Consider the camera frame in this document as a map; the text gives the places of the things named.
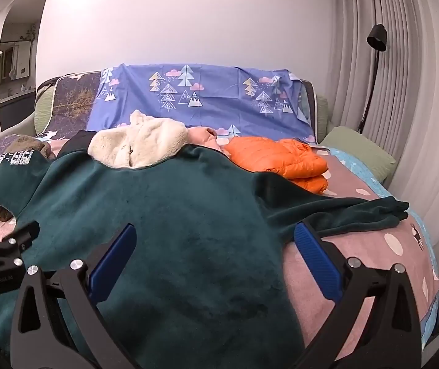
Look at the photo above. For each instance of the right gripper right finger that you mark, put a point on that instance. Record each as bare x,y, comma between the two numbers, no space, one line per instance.
392,334

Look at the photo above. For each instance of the white pleated curtain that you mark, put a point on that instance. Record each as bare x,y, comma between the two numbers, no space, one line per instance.
404,112

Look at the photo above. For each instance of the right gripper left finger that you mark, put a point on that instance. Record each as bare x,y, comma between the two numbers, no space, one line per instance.
39,334

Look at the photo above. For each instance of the blue tree-print sheet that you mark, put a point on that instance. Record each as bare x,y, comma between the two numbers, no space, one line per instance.
235,102

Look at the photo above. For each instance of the pink folded garment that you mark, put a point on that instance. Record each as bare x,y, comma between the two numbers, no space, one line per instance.
205,137

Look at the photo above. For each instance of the green pillow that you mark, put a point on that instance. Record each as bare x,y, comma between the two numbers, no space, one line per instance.
357,151

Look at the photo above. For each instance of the black folded garment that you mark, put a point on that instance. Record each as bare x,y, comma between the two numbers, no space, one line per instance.
78,143

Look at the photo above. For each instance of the dark green fleece sweater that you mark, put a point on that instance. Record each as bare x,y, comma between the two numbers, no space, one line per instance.
165,238

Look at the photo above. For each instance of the orange puffer jacket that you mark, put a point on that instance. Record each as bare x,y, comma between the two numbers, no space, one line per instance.
289,158

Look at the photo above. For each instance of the dark patterned pillow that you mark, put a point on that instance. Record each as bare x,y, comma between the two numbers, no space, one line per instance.
63,105

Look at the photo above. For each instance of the black floor lamp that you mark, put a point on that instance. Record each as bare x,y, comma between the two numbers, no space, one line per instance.
377,39

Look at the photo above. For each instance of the pink dotted bed cover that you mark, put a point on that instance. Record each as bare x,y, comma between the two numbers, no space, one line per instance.
358,245

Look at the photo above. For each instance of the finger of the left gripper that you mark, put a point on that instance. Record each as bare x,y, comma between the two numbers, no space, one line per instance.
12,267

